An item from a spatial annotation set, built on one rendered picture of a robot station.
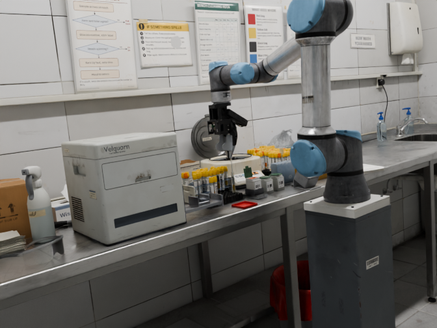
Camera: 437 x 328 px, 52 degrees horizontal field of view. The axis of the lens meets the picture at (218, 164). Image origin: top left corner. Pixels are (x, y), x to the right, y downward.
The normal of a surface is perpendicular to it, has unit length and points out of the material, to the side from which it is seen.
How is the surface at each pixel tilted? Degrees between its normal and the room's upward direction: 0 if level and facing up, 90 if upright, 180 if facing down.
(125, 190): 90
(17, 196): 89
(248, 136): 90
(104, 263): 90
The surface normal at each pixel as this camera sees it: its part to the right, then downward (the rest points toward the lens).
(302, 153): -0.76, 0.29
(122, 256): 0.62, 0.05
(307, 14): -0.77, 0.03
